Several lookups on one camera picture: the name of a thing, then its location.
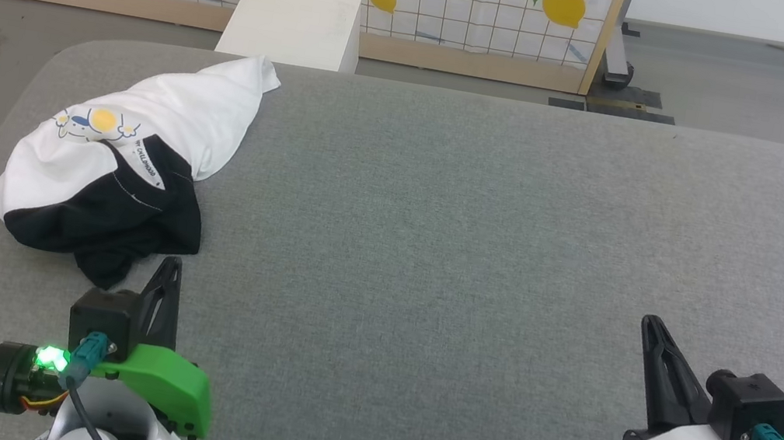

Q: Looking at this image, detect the white box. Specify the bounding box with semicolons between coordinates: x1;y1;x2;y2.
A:
214;0;369;77

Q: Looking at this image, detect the black floor tape patch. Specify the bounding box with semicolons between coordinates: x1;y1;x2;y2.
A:
547;74;681;127

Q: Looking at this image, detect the grey fabric sofa seat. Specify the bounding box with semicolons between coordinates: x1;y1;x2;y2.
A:
0;17;784;440

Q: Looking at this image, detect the white and black t-shirt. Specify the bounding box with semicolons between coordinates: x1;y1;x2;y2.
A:
0;18;285;313

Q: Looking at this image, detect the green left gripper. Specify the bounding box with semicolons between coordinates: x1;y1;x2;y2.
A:
83;246;236;440

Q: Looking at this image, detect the black caster wheel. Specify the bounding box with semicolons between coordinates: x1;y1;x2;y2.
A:
597;18;644;94

